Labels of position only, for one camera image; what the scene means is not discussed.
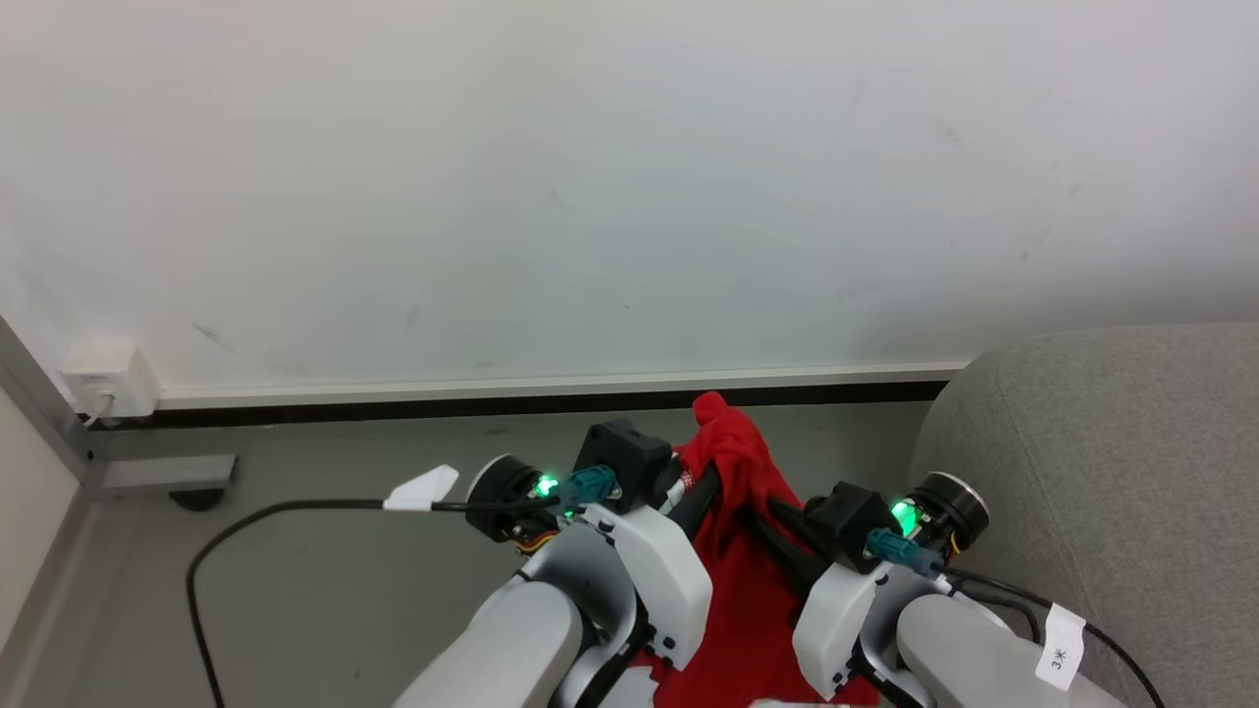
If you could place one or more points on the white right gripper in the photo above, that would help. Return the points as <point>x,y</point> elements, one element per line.
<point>831,615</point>

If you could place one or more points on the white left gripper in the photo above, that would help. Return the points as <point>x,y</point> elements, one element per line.
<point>661,570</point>

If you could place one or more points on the red clothing item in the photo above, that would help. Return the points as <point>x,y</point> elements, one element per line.
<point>738,610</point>

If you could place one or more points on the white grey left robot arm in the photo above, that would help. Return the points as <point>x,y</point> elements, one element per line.
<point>511,639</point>

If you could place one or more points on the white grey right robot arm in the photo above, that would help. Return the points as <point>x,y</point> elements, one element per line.
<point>964,649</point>

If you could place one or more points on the white baseboard strip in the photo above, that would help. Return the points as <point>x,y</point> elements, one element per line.
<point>551,385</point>

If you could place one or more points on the grey fabric sofa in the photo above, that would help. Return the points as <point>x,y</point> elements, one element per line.
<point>1111,472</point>

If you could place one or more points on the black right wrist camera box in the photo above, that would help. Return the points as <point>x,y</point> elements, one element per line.
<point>854,523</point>

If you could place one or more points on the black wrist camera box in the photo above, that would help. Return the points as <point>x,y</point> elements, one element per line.
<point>854,523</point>
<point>629,460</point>

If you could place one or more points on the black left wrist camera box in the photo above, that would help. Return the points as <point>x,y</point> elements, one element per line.
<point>629,460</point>

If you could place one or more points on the grey floor bracket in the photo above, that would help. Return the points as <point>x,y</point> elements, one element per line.
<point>169,474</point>

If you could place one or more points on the white wall power adapter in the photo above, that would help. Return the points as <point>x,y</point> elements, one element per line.
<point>110,379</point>

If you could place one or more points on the grey metal frame post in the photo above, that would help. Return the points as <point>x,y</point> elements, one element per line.
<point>44,398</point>

